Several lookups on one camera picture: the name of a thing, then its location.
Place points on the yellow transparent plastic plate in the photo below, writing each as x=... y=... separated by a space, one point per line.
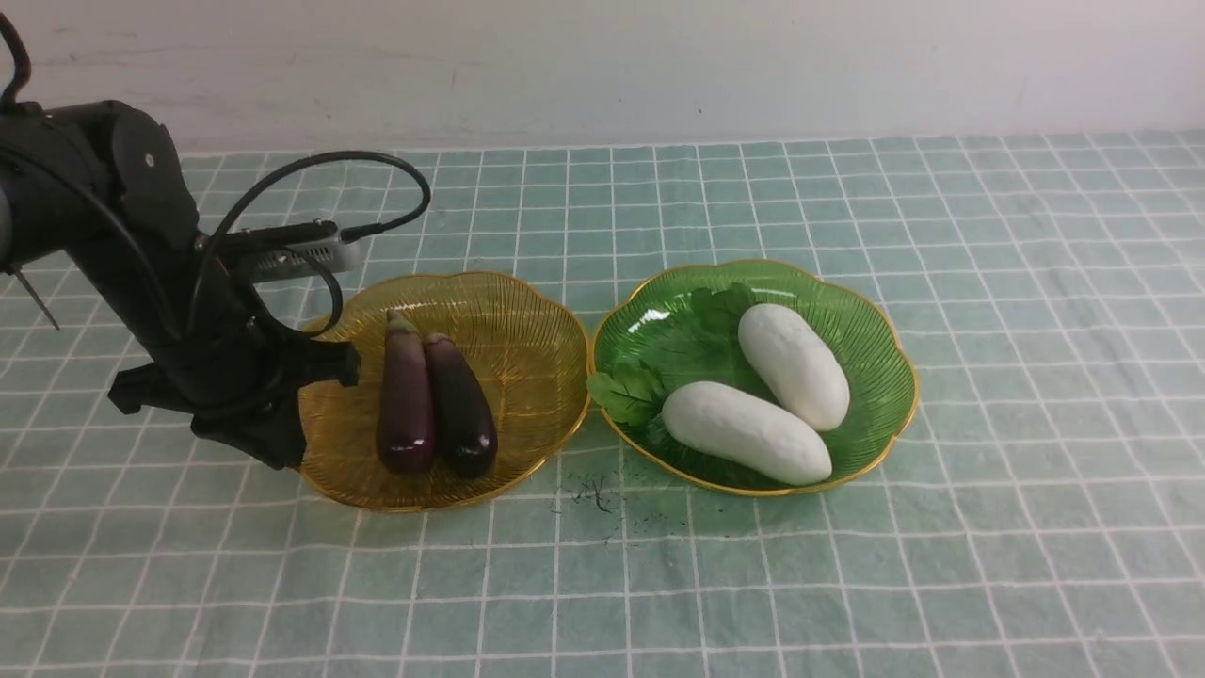
x=530 y=354

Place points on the green transparent plastic plate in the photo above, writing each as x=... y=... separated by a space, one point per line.
x=680 y=326

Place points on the purple eggplant front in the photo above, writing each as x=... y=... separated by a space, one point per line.
x=466 y=434

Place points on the white radish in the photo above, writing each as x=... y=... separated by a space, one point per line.
x=710 y=431
x=788 y=355

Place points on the purple eggplant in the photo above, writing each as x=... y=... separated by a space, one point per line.
x=466 y=434
x=405 y=434

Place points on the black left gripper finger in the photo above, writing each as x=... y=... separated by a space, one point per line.
x=274 y=439
x=306 y=361

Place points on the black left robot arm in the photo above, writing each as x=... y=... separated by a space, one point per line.
x=103 y=183

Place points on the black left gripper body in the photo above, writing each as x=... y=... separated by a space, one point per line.
x=231 y=363

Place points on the white radish front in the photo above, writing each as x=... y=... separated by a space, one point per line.
x=710 y=431

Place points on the green checked tablecloth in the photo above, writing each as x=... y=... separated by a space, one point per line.
x=1041 y=516

